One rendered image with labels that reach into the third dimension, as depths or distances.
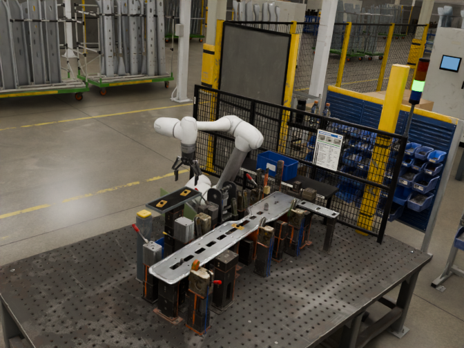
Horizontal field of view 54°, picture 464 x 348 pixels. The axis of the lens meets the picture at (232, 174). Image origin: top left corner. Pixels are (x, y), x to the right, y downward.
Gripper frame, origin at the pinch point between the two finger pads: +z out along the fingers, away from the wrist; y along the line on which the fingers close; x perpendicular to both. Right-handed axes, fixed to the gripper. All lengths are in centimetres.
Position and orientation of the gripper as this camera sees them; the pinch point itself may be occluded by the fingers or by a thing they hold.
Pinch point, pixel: (186, 181)
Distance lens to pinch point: 286.0
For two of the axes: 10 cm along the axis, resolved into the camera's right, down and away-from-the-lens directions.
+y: 9.3, 2.2, -3.0
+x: 3.6, -3.3, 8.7
